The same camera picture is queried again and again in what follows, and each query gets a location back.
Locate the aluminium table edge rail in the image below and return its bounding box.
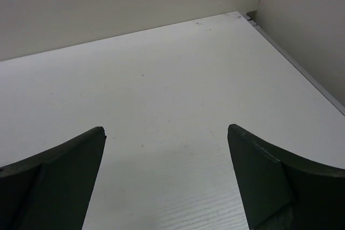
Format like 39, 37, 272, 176
246, 11, 345, 117

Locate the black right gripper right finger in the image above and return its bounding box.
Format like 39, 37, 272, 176
227, 124, 344, 229

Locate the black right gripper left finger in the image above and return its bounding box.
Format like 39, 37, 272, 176
1, 127, 106, 229

